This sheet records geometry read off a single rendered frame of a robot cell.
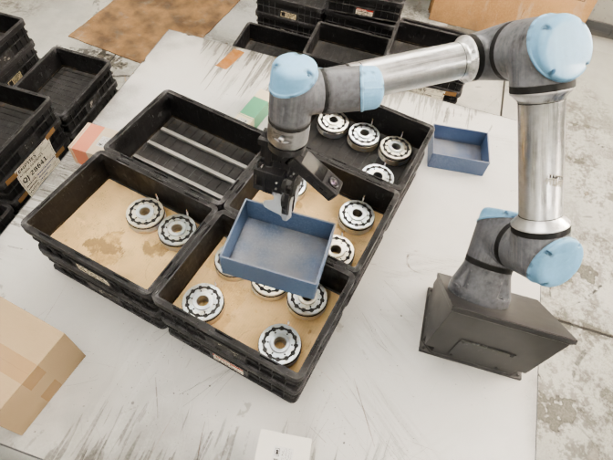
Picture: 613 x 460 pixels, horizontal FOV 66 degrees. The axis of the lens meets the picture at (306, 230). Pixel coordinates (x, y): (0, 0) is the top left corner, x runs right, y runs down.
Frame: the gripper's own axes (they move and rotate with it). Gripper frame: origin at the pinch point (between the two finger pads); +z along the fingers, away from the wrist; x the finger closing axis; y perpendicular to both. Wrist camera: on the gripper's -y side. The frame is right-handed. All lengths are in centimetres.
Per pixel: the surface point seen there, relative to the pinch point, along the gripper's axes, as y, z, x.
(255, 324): 2.6, 30.9, 10.9
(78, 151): 79, 32, -27
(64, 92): 137, 64, -86
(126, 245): 44, 30, 2
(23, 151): 119, 56, -39
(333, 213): -5.8, 26.3, -28.7
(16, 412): 46, 38, 47
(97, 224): 54, 29, -1
